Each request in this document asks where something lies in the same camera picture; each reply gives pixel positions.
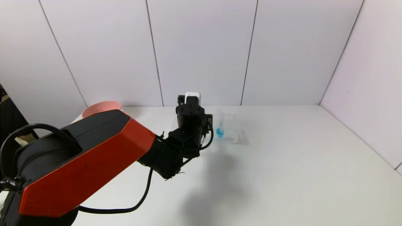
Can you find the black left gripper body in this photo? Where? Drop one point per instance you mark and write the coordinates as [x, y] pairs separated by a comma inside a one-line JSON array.
[[208, 124]]

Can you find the orange and black left arm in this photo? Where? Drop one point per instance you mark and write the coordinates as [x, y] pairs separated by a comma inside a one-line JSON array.
[[88, 157]]

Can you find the blue pigment test tube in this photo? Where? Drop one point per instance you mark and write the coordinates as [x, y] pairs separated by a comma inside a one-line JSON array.
[[220, 131]]

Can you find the clear acrylic test tube rack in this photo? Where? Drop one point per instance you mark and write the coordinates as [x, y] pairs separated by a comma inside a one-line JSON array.
[[232, 128]]

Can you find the pink plastic bowl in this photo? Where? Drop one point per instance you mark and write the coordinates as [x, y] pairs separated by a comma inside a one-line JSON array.
[[100, 106]]

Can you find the brown cardboard box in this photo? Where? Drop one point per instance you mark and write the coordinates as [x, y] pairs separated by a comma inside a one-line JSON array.
[[26, 140]]

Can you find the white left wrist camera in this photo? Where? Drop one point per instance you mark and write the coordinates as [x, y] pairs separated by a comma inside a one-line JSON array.
[[192, 95]]

